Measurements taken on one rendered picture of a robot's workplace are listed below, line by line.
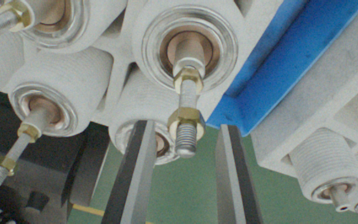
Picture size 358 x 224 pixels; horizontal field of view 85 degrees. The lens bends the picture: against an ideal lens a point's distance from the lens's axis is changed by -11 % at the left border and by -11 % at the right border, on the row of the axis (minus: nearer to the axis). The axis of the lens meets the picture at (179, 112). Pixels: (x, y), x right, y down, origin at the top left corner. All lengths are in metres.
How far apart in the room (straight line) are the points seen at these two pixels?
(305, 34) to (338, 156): 0.20
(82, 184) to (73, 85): 0.34
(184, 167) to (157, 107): 0.52
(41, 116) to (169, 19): 0.16
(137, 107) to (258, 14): 0.16
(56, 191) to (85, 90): 0.34
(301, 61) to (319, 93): 0.06
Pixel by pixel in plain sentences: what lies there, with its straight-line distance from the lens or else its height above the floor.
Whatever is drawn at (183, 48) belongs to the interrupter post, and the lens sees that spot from 0.16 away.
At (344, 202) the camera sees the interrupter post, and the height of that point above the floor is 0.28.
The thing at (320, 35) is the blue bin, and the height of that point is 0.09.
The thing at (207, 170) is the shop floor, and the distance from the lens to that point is 0.74.
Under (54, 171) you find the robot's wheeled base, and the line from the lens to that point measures 0.53.
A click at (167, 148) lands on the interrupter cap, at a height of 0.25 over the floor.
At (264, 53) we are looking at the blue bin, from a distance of 0.47.
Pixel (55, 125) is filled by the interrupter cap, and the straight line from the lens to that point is 0.27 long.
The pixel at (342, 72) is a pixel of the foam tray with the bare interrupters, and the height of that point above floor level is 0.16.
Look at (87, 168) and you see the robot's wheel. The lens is 0.53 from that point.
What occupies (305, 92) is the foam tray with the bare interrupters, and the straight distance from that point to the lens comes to 0.39.
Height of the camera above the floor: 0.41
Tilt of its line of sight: 49 degrees down
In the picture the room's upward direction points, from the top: 175 degrees counter-clockwise
